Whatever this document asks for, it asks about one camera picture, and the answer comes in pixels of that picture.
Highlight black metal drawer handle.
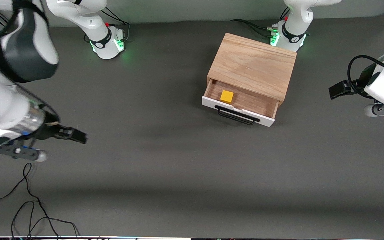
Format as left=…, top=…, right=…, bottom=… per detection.
left=214, top=105, right=261, bottom=125

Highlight white-fronted wooden drawer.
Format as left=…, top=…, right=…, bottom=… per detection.
left=202, top=79, right=279, bottom=127

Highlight light wooden drawer cabinet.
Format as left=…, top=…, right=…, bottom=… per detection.
left=207, top=32, right=297, bottom=110

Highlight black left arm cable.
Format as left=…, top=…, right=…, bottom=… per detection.
left=347, top=55, right=384, bottom=99

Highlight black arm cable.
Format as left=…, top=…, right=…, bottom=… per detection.
left=0, top=0, right=61, bottom=140
left=347, top=55, right=384, bottom=99

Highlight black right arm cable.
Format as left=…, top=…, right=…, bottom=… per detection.
left=0, top=0, right=61, bottom=140

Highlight thin black loose cable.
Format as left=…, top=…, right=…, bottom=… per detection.
left=0, top=163, right=79, bottom=239

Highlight black left arm base cables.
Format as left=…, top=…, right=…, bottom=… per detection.
left=230, top=7, right=291, bottom=38

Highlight black arm base cables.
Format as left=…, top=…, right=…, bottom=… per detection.
left=85, top=7, right=131, bottom=43
left=230, top=7, right=291, bottom=38

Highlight black right arm base cables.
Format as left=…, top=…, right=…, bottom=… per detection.
left=85, top=7, right=131, bottom=43

